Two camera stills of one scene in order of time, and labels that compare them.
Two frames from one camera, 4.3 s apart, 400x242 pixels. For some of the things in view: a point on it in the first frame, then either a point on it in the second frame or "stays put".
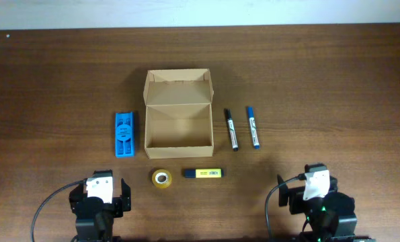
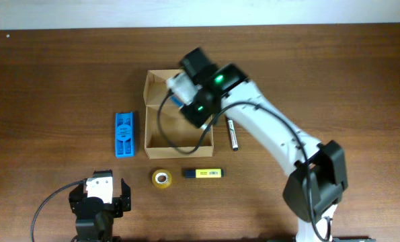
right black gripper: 296,197 to 197,118
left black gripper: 121,205 stays put
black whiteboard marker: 231,128 stays put
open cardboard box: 178,120 stays put
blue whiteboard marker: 253,129 to 176,101
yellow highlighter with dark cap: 210,173 stays put
